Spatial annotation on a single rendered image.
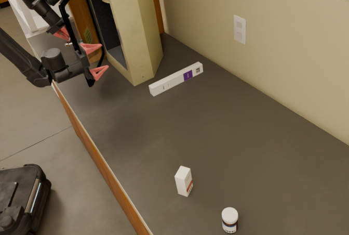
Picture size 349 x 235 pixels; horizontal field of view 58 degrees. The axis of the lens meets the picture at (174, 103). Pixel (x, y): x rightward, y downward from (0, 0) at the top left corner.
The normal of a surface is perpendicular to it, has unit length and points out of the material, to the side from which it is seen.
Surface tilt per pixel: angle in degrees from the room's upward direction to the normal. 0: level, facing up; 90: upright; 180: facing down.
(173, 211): 0
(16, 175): 0
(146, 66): 90
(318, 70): 90
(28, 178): 0
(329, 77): 90
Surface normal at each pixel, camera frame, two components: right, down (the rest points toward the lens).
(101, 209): -0.14, -0.76
